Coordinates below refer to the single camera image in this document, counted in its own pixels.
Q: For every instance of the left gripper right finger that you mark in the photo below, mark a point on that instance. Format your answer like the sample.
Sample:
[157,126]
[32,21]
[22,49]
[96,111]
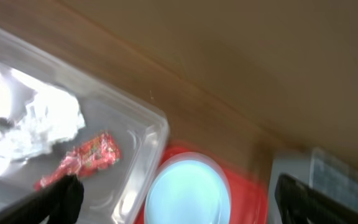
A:
[297,203]

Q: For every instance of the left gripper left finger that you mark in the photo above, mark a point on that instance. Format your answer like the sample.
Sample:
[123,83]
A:
[58,203]

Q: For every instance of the white napkin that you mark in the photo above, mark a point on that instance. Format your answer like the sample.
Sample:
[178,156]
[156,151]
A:
[34,116]

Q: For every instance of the red serving tray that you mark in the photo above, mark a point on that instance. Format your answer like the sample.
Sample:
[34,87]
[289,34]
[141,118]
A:
[249,197]

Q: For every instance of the clear plastic bin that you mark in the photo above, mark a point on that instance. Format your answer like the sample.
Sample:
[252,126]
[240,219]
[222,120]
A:
[113,195]

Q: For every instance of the red snack wrapper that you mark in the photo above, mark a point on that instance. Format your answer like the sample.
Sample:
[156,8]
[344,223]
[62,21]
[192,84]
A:
[96,154]

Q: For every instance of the large light blue plate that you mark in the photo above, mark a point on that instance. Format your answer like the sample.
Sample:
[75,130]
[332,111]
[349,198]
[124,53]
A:
[189,188]

